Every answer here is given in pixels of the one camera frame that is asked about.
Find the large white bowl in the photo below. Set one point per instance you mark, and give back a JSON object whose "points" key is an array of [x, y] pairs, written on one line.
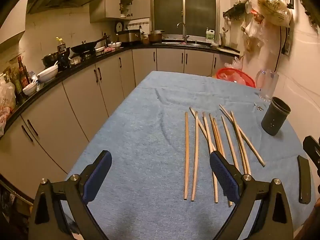
{"points": [[47, 74]]}

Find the black wall rack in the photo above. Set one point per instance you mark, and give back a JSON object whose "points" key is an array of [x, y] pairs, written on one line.
{"points": [[235, 11]]}

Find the row of wooden chopsticks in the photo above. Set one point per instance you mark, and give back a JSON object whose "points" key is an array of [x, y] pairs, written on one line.
{"points": [[231, 147]]}

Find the yellow cap oil bottle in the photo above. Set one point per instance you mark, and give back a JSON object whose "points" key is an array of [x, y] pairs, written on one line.
{"points": [[60, 45]]}

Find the countertop chopstick cup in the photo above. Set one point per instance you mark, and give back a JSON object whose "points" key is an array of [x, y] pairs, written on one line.
{"points": [[222, 40]]}

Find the blue terry tablecloth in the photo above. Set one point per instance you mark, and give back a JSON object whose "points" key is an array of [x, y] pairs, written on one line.
{"points": [[145, 135]]}

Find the steel kitchen faucet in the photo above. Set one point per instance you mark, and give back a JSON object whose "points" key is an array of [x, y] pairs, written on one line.
{"points": [[184, 30]]}

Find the brown cooking pot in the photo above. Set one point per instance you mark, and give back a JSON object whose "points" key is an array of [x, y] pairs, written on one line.
{"points": [[156, 37]]}

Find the green dish soap bottle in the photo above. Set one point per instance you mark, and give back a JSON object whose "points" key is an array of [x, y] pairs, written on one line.
{"points": [[210, 35]]}

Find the beige kitchen cabinets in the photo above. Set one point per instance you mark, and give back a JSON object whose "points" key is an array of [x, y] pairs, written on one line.
{"points": [[82, 97], [112, 7]]}

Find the group of condiment bottles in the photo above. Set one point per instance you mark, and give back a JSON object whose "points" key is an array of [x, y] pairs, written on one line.
{"points": [[12, 85]]}

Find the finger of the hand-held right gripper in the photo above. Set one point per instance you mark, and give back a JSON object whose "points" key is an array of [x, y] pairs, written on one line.
{"points": [[312, 150], [304, 180]]}

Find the beige upper kitchen cabinets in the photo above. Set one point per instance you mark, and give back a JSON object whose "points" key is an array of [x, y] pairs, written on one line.
{"points": [[112, 7]]}

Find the beige lower kitchen cabinets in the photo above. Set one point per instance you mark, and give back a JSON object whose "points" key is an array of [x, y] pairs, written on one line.
{"points": [[82, 97]]}

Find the dark sauce bottle red label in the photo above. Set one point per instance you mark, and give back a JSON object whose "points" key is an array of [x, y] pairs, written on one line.
{"points": [[23, 76]]}

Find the large hanging plastic bag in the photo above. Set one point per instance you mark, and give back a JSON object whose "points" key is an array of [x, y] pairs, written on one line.
{"points": [[272, 2]]}

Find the clear plastic bag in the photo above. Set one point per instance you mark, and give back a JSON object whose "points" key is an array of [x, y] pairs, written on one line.
{"points": [[235, 63]]}

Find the black cylindrical utensil holder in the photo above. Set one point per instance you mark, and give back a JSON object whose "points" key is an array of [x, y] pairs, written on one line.
{"points": [[275, 120]]}

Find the small white bowl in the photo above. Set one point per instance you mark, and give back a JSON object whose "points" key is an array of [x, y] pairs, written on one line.
{"points": [[30, 88]]}

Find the wall power socket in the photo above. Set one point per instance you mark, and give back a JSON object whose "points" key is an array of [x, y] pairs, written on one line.
{"points": [[287, 48]]}

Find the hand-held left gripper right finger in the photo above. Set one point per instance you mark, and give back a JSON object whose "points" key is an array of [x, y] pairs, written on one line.
{"points": [[223, 173]]}

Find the red plastic basin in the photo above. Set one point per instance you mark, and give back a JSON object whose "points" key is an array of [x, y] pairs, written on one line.
{"points": [[225, 74]]}

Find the white bowls pair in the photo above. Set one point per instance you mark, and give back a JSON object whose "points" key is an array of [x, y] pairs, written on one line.
{"points": [[114, 45]]}

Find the crumpled plastic bags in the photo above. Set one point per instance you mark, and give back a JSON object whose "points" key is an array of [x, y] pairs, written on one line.
{"points": [[6, 105]]}

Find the black cooking pot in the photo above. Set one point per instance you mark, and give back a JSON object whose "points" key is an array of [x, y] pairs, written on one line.
{"points": [[50, 60]]}

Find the sliding kitchen window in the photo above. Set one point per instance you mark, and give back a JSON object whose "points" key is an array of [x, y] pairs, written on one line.
{"points": [[185, 10]]}

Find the steel kitchen sink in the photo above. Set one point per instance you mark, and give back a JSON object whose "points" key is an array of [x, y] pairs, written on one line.
{"points": [[187, 43]]}

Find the clear drinking glass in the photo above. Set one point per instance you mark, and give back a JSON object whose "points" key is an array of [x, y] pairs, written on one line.
{"points": [[268, 85]]}

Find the black kitchen countertop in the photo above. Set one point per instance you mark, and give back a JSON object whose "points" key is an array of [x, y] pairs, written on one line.
{"points": [[140, 47]]}

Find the black wok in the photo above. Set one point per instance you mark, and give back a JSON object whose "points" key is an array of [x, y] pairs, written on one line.
{"points": [[83, 47]]}

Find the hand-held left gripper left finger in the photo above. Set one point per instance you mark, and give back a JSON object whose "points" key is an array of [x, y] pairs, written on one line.
{"points": [[98, 172]]}

